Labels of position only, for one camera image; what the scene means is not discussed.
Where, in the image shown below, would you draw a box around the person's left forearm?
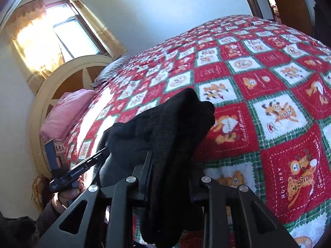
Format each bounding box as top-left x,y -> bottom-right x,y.
31,199 -> 68,241

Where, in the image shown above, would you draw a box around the cream wooden headboard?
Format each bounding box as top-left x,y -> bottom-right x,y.
29,55 -> 114,179

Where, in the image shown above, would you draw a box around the brown wooden door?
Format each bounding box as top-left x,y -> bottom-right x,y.
265,0 -> 314,37

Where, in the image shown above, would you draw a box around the person's left hand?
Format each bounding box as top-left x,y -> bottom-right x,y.
52,176 -> 86,210

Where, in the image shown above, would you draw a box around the person's dark clothing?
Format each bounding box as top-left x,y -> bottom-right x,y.
0,212 -> 37,248

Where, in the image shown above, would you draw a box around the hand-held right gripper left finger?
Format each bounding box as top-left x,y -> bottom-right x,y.
36,150 -> 153,248

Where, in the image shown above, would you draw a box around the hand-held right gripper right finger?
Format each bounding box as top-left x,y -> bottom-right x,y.
189,176 -> 293,248

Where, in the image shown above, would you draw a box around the black pants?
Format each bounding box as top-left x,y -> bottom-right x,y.
93,88 -> 216,242

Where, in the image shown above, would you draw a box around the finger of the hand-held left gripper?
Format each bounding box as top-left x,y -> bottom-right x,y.
68,147 -> 109,174

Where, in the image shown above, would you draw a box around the brown fuzzy object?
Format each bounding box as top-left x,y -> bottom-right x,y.
31,174 -> 55,210

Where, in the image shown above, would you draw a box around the grey striped pillow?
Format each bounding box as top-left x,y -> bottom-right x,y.
90,55 -> 130,88

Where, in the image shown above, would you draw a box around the yellow patterned curtain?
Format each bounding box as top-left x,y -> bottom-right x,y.
66,0 -> 127,58
12,0 -> 65,93

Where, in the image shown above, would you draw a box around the pink pillow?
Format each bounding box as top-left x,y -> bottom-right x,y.
40,88 -> 96,141

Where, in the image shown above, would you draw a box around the red printed patchwork blanket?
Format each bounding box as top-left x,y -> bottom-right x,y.
62,14 -> 331,248

